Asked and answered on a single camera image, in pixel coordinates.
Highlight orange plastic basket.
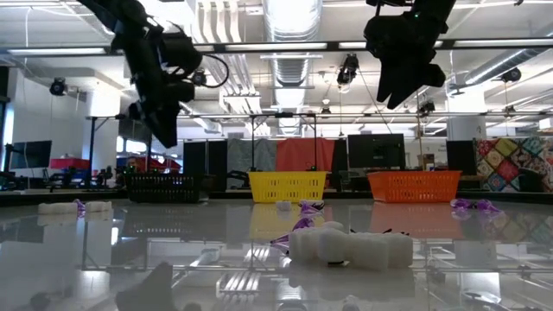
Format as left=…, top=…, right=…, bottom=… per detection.
left=366, top=170, right=462, bottom=204

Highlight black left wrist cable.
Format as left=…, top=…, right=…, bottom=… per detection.
left=199, top=53, right=231, bottom=90

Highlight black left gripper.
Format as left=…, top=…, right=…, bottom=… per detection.
left=111, top=19, right=196, bottom=149

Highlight orange hanging cloth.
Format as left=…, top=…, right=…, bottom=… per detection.
left=275, top=137, right=336, bottom=173

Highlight black partition panel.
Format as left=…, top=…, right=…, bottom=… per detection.
left=182, top=140, right=229, bottom=192

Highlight black office chair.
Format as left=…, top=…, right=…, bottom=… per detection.
left=517, top=168, right=544, bottom=194

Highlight red cover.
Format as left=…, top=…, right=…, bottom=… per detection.
left=49, top=157, right=91, bottom=171
left=129, top=155, right=182, bottom=174

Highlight white ceiling pipes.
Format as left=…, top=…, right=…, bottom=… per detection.
left=184, top=0, right=263, bottom=114

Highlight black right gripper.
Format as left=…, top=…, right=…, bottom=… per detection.
left=363, top=9, right=450, bottom=111

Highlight colourful patchwork quilt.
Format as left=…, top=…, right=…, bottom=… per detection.
left=474, top=136, right=553, bottom=194

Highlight yellow plastic basket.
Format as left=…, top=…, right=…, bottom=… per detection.
left=246, top=171, right=328, bottom=204

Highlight black metal rig frame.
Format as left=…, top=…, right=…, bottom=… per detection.
left=85, top=112, right=319, bottom=191

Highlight grey hanging cloth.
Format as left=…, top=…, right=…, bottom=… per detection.
left=227, top=138, right=277, bottom=173

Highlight person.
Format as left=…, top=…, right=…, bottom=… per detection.
left=124, top=155, right=145, bottom=175

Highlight black overhead light bar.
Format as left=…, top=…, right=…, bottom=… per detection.
left=0, top=39, right=553, bottom=56

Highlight black plastic basket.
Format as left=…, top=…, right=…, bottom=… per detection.
left=124, top=172, right=202, bottom=204

